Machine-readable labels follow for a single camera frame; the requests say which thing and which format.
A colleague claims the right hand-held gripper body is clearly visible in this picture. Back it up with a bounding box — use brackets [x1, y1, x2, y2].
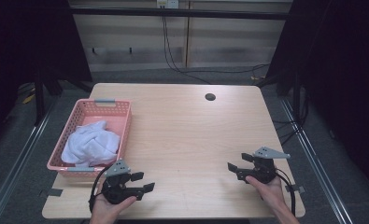
[247, 147, 291, 185]

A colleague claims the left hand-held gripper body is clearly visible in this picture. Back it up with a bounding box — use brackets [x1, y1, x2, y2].
[101, 159, 145, 205]

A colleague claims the white printed towel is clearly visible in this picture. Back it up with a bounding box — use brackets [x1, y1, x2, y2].
[61, 119, 121, 168]

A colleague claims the pink perforated plastic basket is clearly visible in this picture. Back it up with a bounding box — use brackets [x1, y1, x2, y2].
[46, 98, 133, 179]

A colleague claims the person's right hand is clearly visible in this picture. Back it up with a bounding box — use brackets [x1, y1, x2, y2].
[245, 175, 287, 209]

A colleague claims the person's left hand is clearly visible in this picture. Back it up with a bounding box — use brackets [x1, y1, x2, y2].
[90, 182, 138, 220]

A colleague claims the grey tape piece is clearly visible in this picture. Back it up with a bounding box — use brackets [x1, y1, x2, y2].
[285, 184, 306, 194]
[38, 188, 64, 199]

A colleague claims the dark curtain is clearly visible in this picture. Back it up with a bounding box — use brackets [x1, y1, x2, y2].
[0, 0, 93, 150]
[264, 0, 369, 190]

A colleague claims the yellow floor object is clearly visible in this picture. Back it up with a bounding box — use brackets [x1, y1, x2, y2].
[21, 92, 36, 105]

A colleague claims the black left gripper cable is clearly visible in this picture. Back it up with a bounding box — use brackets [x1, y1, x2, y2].
[88, 165, 112, 213]

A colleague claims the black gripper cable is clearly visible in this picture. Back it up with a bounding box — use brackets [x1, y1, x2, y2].
[275, 168, 297, 217]
[88, 165, 112, 213]

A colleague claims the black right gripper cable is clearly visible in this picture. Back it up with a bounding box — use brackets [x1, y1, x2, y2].
[275, 168, 297, 217]

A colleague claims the bundle of black floor cables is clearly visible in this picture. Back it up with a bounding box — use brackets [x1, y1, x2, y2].
[271, 102, 309, 147]

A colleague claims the metal floor rail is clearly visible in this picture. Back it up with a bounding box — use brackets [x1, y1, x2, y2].
[0, 113, 55, 224]
[279, 98, 355, 224]

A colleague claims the black floor cable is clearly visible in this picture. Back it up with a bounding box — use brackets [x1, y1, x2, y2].
[178, 63, 271, 77]

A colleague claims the black stand post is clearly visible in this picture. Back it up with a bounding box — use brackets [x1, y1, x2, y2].
[34, 69, 47, 127]

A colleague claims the black hanging wall cable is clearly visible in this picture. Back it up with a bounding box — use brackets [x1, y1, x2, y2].
[161, 15, 212, 85]

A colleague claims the black horizontal frame bar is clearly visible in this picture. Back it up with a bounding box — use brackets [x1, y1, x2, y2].
[69, 7, 294, 21]

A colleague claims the white wall socket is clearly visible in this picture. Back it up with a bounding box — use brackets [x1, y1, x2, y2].
[156, 0, 180, 9]

